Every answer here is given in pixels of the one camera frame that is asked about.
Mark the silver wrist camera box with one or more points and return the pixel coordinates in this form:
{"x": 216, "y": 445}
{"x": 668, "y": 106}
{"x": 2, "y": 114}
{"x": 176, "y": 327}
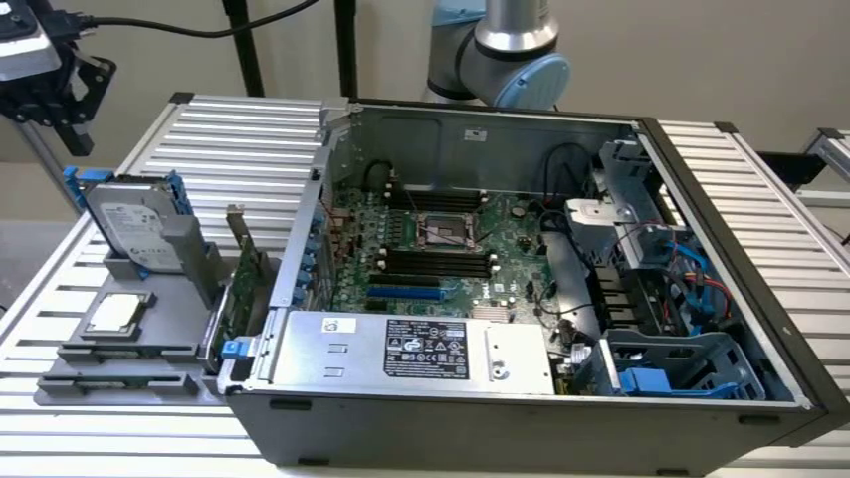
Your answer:
{"x": 24, "y": 55}

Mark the black RAM slot bank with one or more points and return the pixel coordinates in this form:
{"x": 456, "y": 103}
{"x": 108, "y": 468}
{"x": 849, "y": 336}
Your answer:
{"x": 436, "y": 200}
{"x": 439, "y": 261}

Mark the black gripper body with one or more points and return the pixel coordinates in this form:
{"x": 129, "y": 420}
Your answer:
{"x": 41, "y": 102}

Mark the green graphics card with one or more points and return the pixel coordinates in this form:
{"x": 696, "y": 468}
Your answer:
{"x": 242, "y": 279}

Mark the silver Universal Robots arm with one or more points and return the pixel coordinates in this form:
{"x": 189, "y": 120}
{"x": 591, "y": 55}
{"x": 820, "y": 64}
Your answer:
{"x": 512, "y": 45}

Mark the silver power supply unit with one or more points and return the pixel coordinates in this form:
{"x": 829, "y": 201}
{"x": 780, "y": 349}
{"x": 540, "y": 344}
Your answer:
{"x": 412, "y": 351}

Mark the grey drive cage blue latch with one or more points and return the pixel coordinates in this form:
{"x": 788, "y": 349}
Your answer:
{"x": 671, "y": 363}

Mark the aluminium frame post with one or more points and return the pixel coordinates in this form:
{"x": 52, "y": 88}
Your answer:
{"x": 48, "y": 164}

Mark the green motherboard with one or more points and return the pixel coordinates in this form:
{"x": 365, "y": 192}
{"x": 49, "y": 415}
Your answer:
{"x": 452, "y": 279}

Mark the grey parts rack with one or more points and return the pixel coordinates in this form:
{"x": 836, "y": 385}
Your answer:
{"x": 180, "y": 309}

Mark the blue expansion slot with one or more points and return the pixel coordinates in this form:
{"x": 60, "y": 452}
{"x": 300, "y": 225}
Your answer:
{"x": 405, "y": 294}

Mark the black open PC case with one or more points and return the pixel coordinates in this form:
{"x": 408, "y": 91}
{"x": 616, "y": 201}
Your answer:
{"x": 532, "y": 428}

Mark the black stand pole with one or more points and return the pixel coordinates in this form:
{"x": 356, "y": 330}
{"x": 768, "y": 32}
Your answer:
{"x": 348, "y": 50}
{"x": 246, "y": 50}

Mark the CPU socket with metal frame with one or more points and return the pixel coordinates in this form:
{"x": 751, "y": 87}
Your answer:
{"x": 449, "y": 230}

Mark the blue case latch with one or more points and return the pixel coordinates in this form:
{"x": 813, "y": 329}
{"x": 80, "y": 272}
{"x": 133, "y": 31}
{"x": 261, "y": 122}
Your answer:
{"x": 237, "y": 348}

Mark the aluminium slat side table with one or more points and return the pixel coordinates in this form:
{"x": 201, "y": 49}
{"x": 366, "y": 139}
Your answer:
{"x": 827, "y": 169}

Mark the grey metal disk bay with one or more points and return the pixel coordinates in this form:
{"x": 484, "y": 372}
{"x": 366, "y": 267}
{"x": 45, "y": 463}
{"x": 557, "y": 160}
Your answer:
{"x": 612, "y": 219}

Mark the silver hard disk blue carrier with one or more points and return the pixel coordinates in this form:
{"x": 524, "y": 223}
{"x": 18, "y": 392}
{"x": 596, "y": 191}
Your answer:
{"x": 130, "y": 224}

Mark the silver chipset heat sink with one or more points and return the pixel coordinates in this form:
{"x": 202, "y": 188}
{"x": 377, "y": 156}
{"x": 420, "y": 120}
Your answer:
{"x": 495, "y": 314}

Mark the black expansion slot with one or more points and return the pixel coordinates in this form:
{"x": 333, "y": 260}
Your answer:
{"x": 404, "y": 280}

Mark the silver CPU chip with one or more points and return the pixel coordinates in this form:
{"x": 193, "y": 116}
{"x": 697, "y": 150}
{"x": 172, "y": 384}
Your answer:
{"x": 118, "y": 313}

